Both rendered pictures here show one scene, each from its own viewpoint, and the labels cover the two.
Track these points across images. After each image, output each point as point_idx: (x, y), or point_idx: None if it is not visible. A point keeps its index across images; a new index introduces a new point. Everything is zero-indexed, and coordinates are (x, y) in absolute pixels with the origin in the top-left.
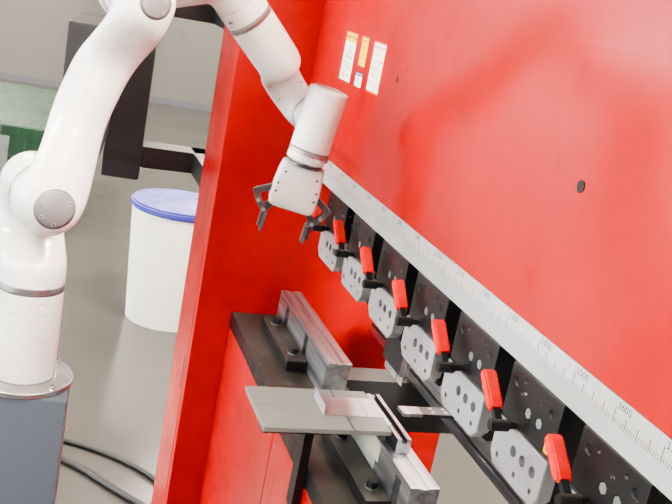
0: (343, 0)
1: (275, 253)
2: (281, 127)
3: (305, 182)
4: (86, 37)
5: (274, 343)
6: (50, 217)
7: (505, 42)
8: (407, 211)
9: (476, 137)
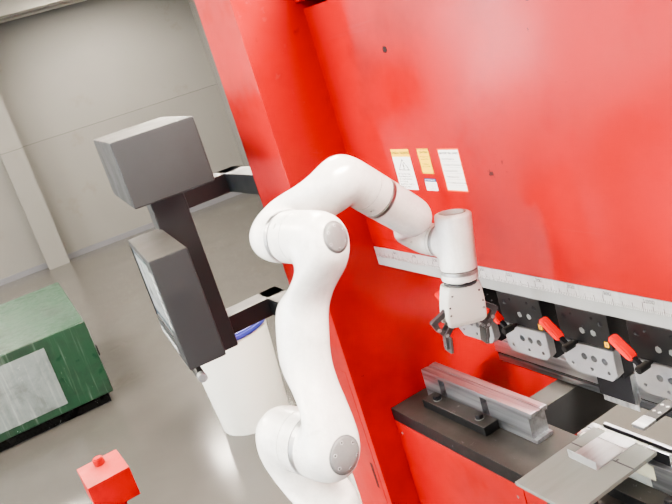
0: (367, 126)
1: (399, 344)
2: (356, 247)
3: (471, 296)
4: (169, 267)
5: (454, 417)
6: (346, 464)
7: (642, 110)
8: (576, 275)
9: (646, 196)
